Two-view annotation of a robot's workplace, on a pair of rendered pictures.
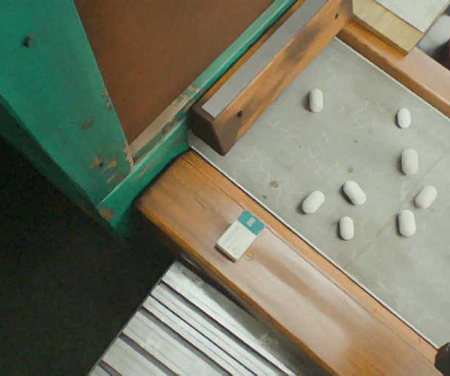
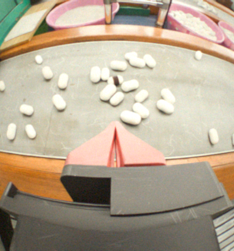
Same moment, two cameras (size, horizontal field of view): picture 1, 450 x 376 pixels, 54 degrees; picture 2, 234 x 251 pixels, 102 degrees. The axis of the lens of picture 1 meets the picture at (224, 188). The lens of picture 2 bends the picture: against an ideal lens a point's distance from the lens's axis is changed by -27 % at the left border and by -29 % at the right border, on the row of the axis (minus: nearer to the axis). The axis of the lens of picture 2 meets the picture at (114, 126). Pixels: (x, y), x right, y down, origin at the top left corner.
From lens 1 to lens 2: 0.47 m
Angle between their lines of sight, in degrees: 9
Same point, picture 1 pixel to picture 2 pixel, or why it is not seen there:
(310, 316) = not seen: hidden behind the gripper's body
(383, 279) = (66, 143)
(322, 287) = (31, 177)
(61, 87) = not seen: outside the picture
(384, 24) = (17, 40)
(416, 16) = (28, 29)
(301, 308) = not seen: hidden behind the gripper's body
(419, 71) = (37, 41)
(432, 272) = (91, 117)
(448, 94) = (52, 37)
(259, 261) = (3, 183)
